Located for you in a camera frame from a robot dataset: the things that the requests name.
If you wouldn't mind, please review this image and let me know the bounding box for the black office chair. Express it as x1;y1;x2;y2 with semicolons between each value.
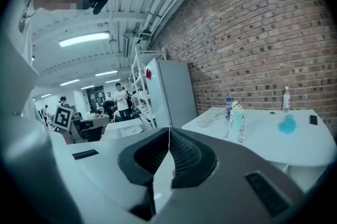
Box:
78;120;103;142

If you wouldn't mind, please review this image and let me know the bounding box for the white tall cabinet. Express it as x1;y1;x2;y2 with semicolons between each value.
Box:
144;58;197;129

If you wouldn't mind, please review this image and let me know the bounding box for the white metal shelving rack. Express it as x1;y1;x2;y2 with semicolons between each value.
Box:
128;46;167;129

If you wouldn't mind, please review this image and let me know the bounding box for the white cable bundle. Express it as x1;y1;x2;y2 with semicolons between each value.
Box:
197;112;223;129

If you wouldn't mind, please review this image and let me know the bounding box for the white table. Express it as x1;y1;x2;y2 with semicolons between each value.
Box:
101;120;155;141

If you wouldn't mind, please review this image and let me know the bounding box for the clear plastic water bottle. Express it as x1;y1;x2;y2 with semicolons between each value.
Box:
282;86;291;114

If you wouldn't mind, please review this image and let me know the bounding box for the black head-worn camera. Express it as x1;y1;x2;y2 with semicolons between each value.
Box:
92;0;111;15

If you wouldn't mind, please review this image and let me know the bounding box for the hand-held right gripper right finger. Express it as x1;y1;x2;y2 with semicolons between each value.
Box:
157;127;306;224

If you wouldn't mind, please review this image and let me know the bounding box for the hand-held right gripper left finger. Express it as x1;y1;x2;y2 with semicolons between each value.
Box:
49;127;170;224

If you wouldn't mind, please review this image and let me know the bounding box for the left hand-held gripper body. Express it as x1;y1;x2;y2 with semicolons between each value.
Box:
53;104;75;131

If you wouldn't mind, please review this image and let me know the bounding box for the long ceiling light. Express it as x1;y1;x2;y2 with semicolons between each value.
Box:
94;70;118;77
58;32;111;48
60;79;81;87

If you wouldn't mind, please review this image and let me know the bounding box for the blue-capped dark bottle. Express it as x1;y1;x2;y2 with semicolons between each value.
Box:
225;97;233;120

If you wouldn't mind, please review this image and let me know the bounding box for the person's white shirt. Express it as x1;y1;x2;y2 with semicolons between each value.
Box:
0;0;85;224

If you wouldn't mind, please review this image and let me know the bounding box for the white desk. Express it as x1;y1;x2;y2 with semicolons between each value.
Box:
181;106;337;194

